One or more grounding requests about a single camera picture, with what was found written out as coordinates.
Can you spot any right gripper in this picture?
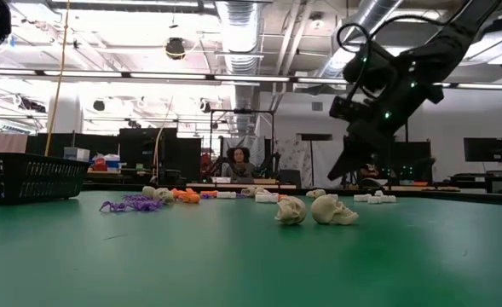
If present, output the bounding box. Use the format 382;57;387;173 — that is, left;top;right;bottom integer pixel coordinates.
326;101;413;182

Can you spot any person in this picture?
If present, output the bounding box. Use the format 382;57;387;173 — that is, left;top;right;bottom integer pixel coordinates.
355;164;395;189
224;147;258;179

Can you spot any white cloth screen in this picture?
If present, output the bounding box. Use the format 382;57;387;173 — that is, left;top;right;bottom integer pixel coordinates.
311;138;349;188

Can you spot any patterned white cloth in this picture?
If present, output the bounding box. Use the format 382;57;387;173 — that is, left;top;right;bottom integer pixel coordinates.
274;139;314;171

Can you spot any black partition panel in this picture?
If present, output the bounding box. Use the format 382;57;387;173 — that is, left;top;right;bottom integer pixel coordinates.
393;141;433;185
26;134;120;158
118;127;179;185

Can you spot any ceiling light strip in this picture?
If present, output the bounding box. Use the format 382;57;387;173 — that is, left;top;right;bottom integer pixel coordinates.
129;72;208;80
214;75;291;83
297;77;349;85
457;83;502;91

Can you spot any wooden background table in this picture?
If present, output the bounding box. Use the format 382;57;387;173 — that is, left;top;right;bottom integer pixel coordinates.
185;182;297;190

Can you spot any black background desk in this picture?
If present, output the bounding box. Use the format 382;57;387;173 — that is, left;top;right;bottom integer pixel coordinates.
446;172;502;195

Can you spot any black computer monitor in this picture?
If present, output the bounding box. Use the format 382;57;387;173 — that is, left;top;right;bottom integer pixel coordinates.
463;136;502;163

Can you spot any black dome ceiling fixture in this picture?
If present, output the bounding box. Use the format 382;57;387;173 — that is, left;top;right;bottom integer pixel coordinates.
164;37;187;61

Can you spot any plastic bin with red label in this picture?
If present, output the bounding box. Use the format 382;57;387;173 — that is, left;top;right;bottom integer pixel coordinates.
90;153;122;172

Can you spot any clear plastic storage box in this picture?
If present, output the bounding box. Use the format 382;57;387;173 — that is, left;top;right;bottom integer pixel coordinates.
63;147;91;162

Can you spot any black plastic mesh basket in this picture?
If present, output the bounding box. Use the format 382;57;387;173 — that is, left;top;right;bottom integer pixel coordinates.
0;152;92;206

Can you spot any pink cloth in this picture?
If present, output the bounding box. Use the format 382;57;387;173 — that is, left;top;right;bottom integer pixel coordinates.
0;130;29;154

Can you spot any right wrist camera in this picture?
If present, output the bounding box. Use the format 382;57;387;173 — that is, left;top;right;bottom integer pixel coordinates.
329;96;365;121

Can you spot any black metal rig frame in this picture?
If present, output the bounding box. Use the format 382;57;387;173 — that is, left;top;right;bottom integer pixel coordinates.
210;109;276;180

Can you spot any silver ventilation duct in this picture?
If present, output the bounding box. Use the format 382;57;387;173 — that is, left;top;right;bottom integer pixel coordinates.
215;0;263;134
318;0;405;82

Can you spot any beige hanging cable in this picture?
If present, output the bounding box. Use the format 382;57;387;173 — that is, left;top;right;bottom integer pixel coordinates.
152;96;175;180

